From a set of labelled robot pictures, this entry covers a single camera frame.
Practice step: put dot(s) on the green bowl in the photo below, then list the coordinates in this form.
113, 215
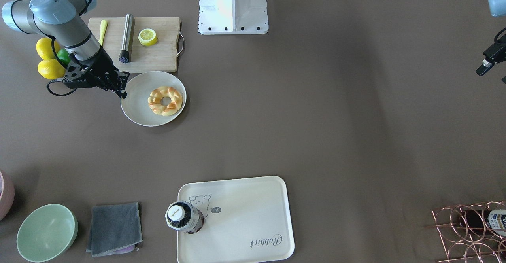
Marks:
46, 233

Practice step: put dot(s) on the white serving tray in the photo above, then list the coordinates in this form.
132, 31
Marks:
246, 220

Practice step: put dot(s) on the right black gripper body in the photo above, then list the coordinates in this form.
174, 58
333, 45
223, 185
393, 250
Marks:
101, 65

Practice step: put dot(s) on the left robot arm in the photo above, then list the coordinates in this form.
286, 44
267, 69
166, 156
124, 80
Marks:
498, 9

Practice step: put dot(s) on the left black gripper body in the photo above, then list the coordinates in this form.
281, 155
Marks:
493, 52

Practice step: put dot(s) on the yellow plastic knife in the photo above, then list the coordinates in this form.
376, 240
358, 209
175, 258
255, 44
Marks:
103, 29

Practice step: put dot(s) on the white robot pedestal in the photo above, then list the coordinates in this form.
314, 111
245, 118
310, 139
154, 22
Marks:
233, 17

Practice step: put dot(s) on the wooden cutting board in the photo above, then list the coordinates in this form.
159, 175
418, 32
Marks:
162, 56

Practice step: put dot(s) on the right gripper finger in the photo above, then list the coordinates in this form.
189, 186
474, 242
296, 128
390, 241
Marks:
118, 88
117, 80

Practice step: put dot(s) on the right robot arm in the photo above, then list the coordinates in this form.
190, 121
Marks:
57, 19

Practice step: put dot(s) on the dark sauce bottle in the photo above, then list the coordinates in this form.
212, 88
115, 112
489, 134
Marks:
184, 217

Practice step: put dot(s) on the half lemon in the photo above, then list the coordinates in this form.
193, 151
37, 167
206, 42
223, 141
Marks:
147, 37

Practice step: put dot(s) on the white plate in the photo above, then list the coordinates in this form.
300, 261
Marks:
135, 105

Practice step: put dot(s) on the pink bowl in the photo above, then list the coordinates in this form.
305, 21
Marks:
7, 194

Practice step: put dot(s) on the bottle in rack rear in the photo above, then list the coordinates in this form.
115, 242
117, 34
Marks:
485, 222

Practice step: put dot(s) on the braided donut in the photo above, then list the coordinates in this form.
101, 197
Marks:
165, 101

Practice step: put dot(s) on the grey cloth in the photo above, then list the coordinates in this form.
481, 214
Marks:
114, 229

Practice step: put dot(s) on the yellow lemon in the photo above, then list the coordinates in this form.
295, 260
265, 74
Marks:
44, 48
51, 69

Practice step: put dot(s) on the copper wire bottle rack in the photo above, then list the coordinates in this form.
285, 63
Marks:
459, 244

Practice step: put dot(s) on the green lime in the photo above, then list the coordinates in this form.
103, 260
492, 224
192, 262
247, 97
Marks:
63, 56

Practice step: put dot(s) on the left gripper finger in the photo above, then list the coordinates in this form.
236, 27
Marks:
484, 68

